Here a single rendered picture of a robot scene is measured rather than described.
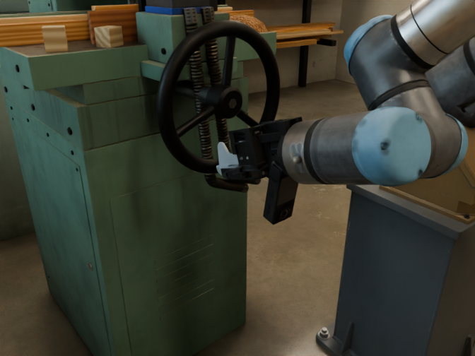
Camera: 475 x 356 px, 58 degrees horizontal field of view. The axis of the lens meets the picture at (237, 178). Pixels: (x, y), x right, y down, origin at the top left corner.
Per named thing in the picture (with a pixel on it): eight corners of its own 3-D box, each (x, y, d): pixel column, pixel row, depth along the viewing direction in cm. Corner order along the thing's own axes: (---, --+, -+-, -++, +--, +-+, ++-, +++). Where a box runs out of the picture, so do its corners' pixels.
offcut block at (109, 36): (109, 44, 87) (107, 25, 86) (124, 44, 86) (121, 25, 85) (96, 46, 84) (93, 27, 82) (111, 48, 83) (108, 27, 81)
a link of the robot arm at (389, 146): (437, 183, 52) (389, 190, 46) (352, 183, 62) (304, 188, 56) (434, 104, 51) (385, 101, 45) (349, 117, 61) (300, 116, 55)
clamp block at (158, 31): (172, 66, 81) (168, 15, 77) (137, 57, 90) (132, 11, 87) (232, 58, 90) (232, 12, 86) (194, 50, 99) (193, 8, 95)
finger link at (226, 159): (213, 141, 78) (244, 137, 71) (220, 173, 79) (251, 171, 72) (198, 145, 76) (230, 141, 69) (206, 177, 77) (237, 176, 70)
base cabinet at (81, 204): (121, 402, 114) (80, 152, 84) (47, 292, 154) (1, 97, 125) (248, 322, 141) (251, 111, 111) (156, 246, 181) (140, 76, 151)
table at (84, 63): (51, 102, 69) (44, 64, 66) (1, 73, 90) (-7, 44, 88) (305, 61, 105) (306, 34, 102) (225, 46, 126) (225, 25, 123)
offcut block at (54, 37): (68, 48, 82) (64, 25, 80) (68, 51, 79) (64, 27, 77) (47, 49, 81) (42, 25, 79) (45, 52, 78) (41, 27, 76)
